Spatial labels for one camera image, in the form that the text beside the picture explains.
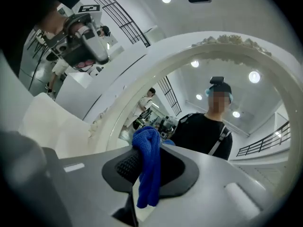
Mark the white framed round mirror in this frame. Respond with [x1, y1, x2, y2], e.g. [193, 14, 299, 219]
[89, 34, 303, 198]

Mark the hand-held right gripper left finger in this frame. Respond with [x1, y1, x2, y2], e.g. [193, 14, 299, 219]
[42, 147, 143, 227]

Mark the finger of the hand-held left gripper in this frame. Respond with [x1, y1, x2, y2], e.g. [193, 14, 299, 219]
[75, 24, 111, 65]

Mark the person's left forearm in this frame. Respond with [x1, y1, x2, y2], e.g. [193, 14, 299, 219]
[37, 1, 71, 36]

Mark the person's left hand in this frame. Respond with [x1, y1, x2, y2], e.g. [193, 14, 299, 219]
[75, 60, 95, 69]

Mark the white low counter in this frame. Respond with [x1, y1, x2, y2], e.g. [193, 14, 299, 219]
[55, 46, 149, 122]

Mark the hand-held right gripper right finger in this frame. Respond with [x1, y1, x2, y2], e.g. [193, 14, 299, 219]
[142, 143, 273, 227]

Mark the white dressing table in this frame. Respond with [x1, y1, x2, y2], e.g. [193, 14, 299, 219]
[18, 92, 95, 159]

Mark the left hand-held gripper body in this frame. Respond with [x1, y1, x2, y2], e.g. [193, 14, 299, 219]
[47, 4, 103, 69]

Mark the blue cloth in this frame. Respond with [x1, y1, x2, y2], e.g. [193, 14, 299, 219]
[132, 126, 162, 209]

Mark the black stair railing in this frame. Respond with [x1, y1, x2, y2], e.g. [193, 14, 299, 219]
[87, 0, 152, 48]

